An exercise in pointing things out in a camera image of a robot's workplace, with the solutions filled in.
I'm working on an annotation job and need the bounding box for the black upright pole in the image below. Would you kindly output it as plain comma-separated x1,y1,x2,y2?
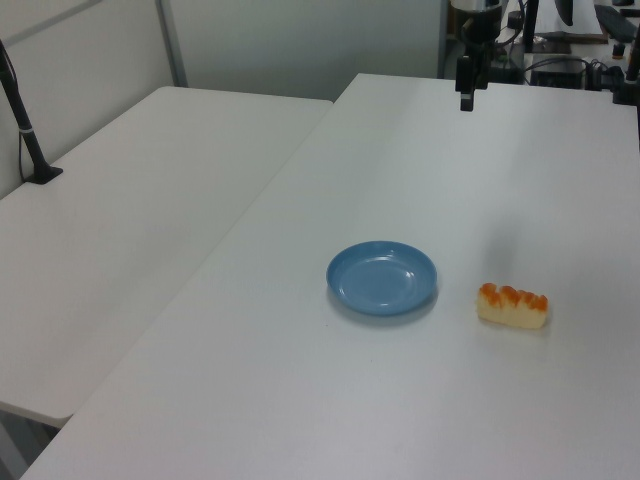
521,0,541,55

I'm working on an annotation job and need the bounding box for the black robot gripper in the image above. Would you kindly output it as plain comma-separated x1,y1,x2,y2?
451,0,504,112

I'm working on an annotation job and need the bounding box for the bread slice with orange topping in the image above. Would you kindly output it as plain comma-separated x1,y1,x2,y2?
474,282,550,331

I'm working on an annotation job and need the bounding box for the grey partition post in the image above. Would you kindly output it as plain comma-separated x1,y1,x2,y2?
154,0,189,89

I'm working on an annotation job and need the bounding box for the black camera stand pole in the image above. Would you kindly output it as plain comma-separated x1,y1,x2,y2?
0,38,65,187

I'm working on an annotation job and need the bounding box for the blue round plate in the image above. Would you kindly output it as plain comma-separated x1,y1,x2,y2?
326,240,439,319

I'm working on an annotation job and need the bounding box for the black clamp mount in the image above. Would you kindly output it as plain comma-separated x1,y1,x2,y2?
610,37,640,107

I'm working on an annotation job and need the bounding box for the black electronics box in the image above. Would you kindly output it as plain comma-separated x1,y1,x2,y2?
528,56,590,90

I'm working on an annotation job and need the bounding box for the brown wooden board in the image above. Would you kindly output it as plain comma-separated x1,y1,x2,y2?
446,0,465,42

